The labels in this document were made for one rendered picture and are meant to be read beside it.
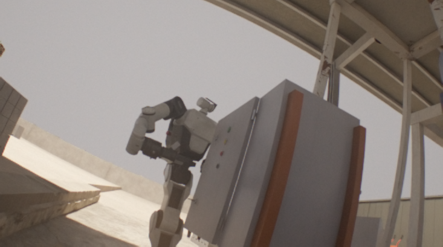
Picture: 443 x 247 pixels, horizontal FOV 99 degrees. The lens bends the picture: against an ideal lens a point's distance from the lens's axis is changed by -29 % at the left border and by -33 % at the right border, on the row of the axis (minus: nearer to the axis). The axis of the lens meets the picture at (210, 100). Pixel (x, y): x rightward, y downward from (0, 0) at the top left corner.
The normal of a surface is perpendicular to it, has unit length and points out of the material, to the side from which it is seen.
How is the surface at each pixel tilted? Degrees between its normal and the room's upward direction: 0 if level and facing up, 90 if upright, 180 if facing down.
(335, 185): 90
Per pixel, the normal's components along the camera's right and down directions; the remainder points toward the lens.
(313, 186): 0.29, -0.33
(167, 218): 0.48, -0.55
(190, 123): -0.02, -0.47
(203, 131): 0.63, -0.08
